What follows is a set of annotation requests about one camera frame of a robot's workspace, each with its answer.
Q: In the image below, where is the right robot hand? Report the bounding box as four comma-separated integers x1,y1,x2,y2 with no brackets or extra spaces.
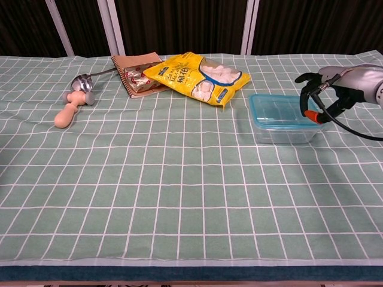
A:
294,64,383,125

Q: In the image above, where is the blue plastic lid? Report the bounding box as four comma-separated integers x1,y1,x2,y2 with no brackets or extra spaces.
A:
248,93,329,131

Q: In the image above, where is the clear plastic container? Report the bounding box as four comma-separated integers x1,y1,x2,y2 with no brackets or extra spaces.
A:
253,125,327,145

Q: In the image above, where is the yellow marshmallow bag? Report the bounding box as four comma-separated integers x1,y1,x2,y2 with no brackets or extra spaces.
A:
142,51,252,108

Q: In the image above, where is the black pleated curtain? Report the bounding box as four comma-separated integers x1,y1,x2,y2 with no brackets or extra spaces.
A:
0,0,383,57

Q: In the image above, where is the silver red snack packet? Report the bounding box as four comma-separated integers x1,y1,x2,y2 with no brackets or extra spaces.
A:
123,62,164,92

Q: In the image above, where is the dark teal under cloth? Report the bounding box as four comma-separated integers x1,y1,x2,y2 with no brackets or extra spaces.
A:
0,265,383,282

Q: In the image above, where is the metal soup ladle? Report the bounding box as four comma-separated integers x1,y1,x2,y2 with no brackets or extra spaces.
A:
70,67,117,93

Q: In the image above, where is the green checked tablecloth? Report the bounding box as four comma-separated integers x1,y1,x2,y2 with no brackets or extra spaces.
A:
0,53,383,267

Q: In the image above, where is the wide white frame post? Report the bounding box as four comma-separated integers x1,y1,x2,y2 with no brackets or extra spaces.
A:
97,0,126,56

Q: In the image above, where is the slanted white frame post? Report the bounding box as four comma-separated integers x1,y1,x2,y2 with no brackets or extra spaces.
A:
44,0,75,57

